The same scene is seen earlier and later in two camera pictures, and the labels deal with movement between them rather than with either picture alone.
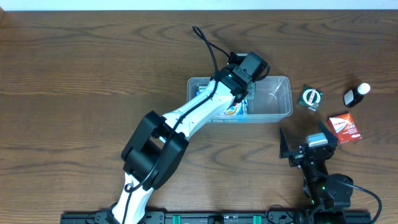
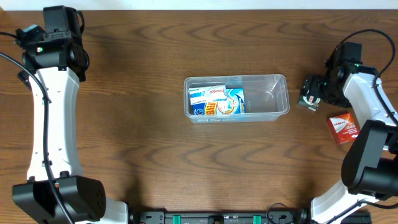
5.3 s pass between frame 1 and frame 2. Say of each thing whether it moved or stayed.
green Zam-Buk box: stayed
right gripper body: moved
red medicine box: stayed
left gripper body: moved
